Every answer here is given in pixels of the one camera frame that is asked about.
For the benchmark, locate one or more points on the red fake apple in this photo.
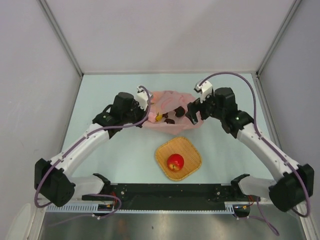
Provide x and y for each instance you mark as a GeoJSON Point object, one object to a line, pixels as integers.
{"type": "Point", "coordinates": [175, 162]}

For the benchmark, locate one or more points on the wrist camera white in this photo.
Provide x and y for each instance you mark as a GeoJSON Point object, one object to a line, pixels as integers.
{"type": "Point", "coordinates": [143, 97]}
{"type": "Point", "coordinates": [204, 88]}

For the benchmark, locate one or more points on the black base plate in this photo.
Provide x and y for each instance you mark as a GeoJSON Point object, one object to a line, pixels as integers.
{"type": "Point", "coordinates": [175, 197]}

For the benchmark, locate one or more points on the dark purple fake grapes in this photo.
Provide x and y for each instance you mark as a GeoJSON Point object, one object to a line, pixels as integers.
{"type": "Point", "coordinates": [172, 117]}

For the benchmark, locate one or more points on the pink plastic bag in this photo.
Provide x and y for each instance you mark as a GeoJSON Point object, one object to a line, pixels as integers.
{"type": "Point", "coordinates": [165, 101]}

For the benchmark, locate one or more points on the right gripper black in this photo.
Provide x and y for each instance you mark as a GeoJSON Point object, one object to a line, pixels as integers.
{"type": "Point", "coordinates": [195, 106]}

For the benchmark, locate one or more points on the woven bamboo tray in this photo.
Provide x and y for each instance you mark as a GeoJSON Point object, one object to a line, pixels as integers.
{"type": "Point", "coordinates": [186, 149]}

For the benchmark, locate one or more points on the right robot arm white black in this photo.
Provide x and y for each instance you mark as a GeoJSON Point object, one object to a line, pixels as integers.
{"type": "Point", "coordinates": [291, 183]}

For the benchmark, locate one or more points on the yellow fake fruit in bag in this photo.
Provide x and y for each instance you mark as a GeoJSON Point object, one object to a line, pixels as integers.
{"type": "Point", "coordinates": [158, 117]}

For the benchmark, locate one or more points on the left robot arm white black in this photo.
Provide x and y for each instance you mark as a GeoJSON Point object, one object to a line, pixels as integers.
{"type": "Point", "coordinates": [53, 179]}

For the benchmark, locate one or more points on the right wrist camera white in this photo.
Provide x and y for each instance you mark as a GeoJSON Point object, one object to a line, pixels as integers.
{"type": "Point", "coordinates": [204, 88]}

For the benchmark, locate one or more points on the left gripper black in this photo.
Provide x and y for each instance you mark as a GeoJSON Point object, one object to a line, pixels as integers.
{"type": "Point", "coordinates": [143, 113]}

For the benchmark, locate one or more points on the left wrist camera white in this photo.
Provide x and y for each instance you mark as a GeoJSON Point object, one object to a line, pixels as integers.
{"type": "Point", "coordinates": [143, 97]}

